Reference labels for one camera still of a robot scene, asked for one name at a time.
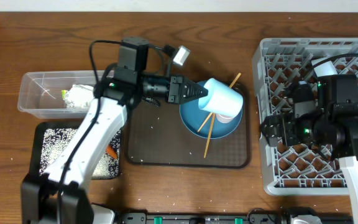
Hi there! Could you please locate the foil yellow snack wrapper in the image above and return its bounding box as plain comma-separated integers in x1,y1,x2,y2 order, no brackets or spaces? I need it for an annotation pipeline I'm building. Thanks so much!
62,90,68,100

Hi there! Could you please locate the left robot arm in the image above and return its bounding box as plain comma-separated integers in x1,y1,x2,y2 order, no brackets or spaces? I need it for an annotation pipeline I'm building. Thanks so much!
21,64,208,223

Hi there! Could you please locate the light blue cup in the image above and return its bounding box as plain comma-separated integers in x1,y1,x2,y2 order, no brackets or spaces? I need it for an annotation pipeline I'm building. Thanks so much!
197,77,244,118

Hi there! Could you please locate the grey dishwasher rack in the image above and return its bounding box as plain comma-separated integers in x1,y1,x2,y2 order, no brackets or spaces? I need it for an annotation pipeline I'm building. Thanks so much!
252,38,358,195

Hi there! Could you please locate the lower wooden chopstick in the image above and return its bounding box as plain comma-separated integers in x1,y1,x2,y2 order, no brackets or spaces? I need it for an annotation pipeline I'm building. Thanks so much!
203,113,216,159

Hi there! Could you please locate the white napkin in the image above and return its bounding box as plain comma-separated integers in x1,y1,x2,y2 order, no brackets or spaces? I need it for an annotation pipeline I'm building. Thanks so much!
64,85,94,109

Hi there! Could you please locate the brown serving tray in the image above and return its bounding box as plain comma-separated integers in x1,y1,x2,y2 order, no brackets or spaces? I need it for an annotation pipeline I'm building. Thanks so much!
122,98,251,169

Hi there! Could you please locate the black plastic tray bin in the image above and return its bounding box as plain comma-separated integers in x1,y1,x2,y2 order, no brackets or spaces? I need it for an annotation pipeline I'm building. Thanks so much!
29,120,122,182

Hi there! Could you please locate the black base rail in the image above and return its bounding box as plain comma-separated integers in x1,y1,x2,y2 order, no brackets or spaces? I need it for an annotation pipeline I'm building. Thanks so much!
113,213,353,224

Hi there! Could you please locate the wooden chopstick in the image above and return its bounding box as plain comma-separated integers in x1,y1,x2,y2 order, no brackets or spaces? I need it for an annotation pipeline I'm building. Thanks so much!
203,113,216,159
196,72,242,133

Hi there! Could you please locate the upper wooden chopstick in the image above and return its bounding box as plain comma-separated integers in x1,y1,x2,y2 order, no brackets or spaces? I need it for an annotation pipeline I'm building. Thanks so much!
196,72,242,133

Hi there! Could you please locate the light blue rice bowl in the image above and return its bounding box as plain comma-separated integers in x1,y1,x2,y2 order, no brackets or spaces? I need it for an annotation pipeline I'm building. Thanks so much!
314,61,337,78

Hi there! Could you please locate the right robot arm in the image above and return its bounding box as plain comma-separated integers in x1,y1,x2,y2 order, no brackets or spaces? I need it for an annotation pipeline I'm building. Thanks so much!
260,110,358,223

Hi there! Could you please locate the clear plastic bin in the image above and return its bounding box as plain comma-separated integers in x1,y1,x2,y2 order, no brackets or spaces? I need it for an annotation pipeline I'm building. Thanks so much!
17,70,95,119

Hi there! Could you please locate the spilled white rice pile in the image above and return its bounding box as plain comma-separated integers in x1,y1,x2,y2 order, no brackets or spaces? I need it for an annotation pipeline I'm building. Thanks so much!
39,128,121,180

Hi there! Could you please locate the white pink cup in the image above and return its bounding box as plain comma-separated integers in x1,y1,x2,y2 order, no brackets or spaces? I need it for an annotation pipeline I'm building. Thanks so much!
216,114,234,124

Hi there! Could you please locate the dark blue plate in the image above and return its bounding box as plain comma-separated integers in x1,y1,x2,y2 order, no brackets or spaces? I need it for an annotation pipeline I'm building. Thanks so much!
179,83,249,139

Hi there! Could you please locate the orange carrot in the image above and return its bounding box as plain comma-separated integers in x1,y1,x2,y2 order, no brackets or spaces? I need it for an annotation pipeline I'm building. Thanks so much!
106,145,118,160

